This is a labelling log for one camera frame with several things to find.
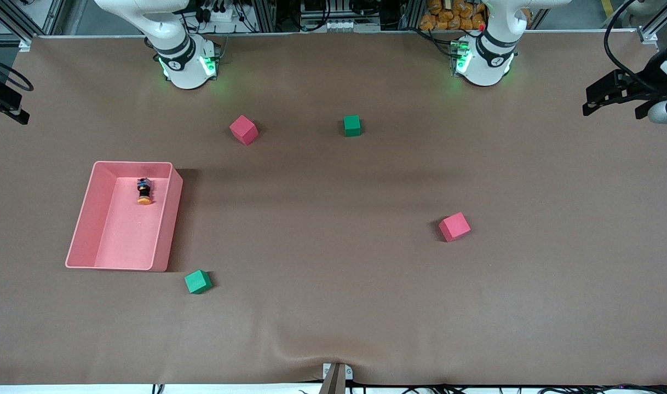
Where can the brown table mat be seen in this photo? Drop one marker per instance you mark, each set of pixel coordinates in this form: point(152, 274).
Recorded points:
point(333, 284)

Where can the aluminium frame profile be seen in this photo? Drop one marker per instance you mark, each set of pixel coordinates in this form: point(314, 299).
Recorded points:
point(648, 35)
point(24, 44)

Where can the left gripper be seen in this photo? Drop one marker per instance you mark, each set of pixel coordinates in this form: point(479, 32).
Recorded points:
point(644, 80)

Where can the pile of orange objects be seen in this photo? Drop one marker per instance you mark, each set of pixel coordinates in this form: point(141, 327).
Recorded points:
point(448, 19)

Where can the pink plastic tray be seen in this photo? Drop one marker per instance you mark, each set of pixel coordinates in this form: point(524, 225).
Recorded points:
point(125, 235)

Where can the white terminal block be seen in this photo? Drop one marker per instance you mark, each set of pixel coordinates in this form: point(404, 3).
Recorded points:
point(339, 25)

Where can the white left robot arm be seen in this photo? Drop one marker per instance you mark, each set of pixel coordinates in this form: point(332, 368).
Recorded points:
point(484, 60)

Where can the aluminium camera post with bracket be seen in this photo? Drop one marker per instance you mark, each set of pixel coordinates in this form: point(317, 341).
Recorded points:
point(336, 377)

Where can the pink foam cube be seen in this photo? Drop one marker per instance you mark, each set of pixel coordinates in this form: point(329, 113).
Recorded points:
point(454, 227)
point(243, 129)

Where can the white power strip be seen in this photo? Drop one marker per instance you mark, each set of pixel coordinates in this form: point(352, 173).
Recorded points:
point(218, 15)

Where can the green foam cube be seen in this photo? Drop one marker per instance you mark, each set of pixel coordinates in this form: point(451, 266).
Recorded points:
point(197, 282)
point(352, 126)

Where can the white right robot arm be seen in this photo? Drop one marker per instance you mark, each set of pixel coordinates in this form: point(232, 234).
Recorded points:
point(185, 71)

